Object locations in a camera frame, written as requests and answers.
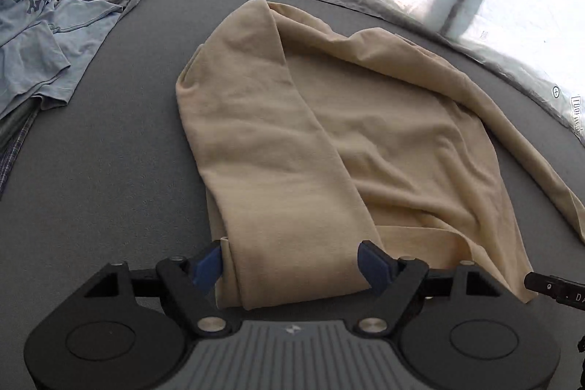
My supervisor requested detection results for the grey shirt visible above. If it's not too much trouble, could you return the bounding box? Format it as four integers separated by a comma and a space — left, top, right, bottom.
0, 95, 39, 153

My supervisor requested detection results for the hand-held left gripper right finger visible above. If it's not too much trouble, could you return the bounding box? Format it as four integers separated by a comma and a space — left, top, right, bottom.
355, 240, 501, 337

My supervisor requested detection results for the light blue printed t-shirt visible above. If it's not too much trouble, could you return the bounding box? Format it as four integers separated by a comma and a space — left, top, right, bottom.
0, 0, 124, 121

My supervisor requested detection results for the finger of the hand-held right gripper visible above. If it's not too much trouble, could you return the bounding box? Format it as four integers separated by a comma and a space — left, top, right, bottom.
524, 271, 585, 306

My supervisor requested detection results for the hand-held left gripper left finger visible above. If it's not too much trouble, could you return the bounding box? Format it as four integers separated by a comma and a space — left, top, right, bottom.
84, 243, 231, 338

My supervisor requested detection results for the blue plaid shirt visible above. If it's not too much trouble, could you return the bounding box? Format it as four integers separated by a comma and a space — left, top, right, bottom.
0, 107, 39, 199

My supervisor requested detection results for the beige garment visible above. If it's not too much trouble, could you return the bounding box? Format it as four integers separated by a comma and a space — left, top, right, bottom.
175, 0, 585, 311

